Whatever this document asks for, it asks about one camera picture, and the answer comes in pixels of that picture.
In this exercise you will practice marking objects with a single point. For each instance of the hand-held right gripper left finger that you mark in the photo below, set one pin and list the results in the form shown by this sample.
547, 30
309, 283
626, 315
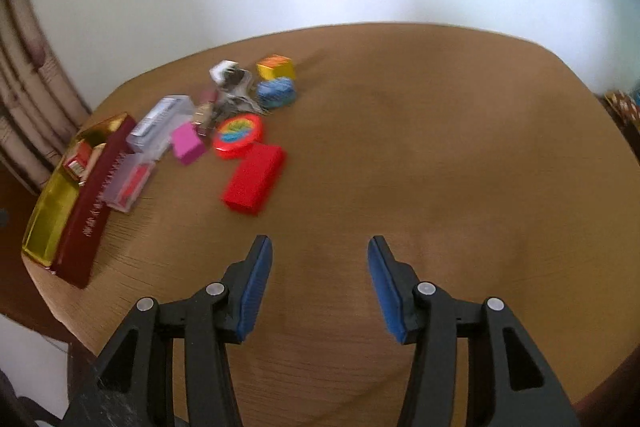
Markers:
255, 292

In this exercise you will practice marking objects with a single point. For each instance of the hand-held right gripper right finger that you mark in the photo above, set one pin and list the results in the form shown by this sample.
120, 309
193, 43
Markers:
382, 287

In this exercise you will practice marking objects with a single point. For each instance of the large metal clip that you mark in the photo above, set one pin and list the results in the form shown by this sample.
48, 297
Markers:
235, 99

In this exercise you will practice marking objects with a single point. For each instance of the pink eraser block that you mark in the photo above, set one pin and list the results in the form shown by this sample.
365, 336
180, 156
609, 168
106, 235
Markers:
186, 144

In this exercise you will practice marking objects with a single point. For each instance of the red rectangular box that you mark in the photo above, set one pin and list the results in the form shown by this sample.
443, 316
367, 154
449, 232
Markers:
252, 179

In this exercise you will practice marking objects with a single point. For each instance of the blue patterned small box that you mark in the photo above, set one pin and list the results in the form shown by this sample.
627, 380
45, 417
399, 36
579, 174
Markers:
275, 92

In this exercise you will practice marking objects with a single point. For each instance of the small red textured box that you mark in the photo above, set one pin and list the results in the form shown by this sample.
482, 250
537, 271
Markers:
80, 157

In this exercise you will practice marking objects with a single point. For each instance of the yellow cube box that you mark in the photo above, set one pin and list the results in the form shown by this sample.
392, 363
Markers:
275, 67

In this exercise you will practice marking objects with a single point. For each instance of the pink lip gloss tube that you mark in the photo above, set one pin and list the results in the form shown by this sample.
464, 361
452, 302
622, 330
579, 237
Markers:
202, 114

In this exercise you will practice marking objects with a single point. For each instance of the white cube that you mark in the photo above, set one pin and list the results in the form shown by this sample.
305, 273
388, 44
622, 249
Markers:
222, 71

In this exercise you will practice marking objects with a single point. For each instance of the brown patterned cloth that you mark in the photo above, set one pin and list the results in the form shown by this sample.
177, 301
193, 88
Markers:
622, 107

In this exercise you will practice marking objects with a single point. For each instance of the clear case with red insert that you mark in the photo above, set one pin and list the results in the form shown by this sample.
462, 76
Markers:
127, 184

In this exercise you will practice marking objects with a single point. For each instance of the red round rainbow disc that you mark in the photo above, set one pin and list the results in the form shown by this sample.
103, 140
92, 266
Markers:
237, 134

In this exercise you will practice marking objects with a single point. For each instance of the maroon gift box gold inside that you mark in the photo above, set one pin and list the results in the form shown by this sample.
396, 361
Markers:
95, 207

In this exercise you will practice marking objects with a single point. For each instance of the large clear plastic case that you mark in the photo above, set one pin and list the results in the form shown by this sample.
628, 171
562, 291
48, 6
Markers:
160, 119

